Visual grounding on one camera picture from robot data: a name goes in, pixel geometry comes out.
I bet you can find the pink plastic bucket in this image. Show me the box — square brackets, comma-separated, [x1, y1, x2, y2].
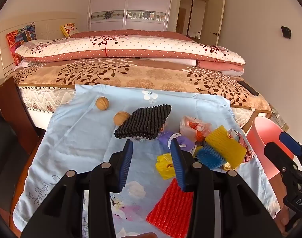
[245, 116, 295, 180]

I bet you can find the blue foam net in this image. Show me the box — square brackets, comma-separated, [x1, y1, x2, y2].
[196, 145, 227, 170]

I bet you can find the white pink tree print quilt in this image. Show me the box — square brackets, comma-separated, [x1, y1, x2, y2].
[15, 29, 246, 66]

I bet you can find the black smartphone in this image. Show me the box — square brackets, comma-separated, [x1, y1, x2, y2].
[238, 80, 260, 97]

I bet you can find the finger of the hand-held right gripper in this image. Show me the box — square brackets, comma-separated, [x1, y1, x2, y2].
[279, 131, 302, 158]
[264, 141, 299, 179]

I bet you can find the brown walnut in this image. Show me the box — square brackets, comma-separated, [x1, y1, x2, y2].
[113, 111, 131, 126]
[96, 97, 109, 110]

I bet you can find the brown leaf print blanket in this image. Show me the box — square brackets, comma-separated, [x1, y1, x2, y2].
[12, 59, 271, 112]

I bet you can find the pink folded blanket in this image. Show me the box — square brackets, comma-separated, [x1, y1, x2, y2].
[196, 59, 246, 77]

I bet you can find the white folded sheet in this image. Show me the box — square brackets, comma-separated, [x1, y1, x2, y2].
[141, 58, 198, 67]

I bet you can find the yellow floral pillow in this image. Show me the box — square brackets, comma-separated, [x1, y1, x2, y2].
[60, 23, 79, 37]

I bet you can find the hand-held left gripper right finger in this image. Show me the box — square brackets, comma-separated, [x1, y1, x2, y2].
[170, 138, 283, 238]

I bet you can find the colourful printed pillow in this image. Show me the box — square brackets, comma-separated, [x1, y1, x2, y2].
[6, 22, 37, 66]

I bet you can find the person's right hand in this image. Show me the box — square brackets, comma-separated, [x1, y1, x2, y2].
[274, 203, 293, 234]

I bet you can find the red printed snack wrapper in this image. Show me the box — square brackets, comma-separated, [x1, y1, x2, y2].
[228, 128, 255, 163]

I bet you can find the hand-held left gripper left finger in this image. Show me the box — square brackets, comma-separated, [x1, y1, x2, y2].
[22, 139, 134, 238]

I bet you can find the black foam net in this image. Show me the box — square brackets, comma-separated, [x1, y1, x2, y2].
[113, 104, 172, 140]

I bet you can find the light blue floral cloth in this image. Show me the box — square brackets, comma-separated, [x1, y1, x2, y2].
[12, 84, 281, 238]

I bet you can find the yellow foam net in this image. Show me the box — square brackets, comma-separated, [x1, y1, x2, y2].
[205, 125, 247, 168]

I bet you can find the white room door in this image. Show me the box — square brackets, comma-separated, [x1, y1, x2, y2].
[207, 0, 227, 47]

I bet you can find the gold foil wrapper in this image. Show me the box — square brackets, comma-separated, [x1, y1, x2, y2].
[222, 162, 238, 171]

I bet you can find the clear plastic bag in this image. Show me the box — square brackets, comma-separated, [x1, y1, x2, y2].
[179, 116, 212, 143]

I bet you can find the cream bed headboard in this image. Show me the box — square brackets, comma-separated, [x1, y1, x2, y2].
[0, 17, 78, 72]

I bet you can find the yellow plastic bag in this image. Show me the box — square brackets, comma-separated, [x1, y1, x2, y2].
[155, 153, 177, 180]

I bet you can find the wall sockets panel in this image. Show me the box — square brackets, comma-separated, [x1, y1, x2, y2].
[271, 107, 289, 131]

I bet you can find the red foam net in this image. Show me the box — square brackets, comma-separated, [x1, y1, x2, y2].
[146, 178, 194, 238]

